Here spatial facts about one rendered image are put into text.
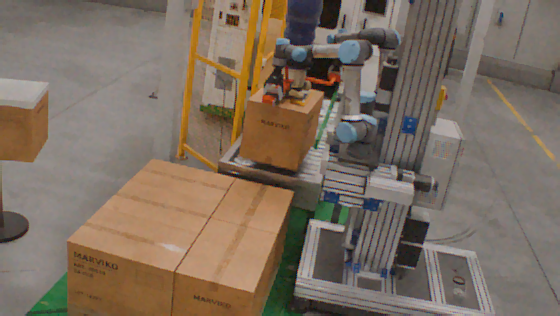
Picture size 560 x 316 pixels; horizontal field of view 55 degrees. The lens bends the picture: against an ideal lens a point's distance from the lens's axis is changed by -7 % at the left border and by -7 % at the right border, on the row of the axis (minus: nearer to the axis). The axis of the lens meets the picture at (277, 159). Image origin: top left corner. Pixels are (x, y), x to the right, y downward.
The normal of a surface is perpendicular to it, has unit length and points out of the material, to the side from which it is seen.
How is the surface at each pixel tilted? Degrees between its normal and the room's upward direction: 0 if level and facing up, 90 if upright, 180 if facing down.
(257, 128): 90
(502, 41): 90
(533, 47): 90
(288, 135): 90
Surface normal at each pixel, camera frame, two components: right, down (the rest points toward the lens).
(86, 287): -0.19, 0.36
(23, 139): 0.13, 0.40
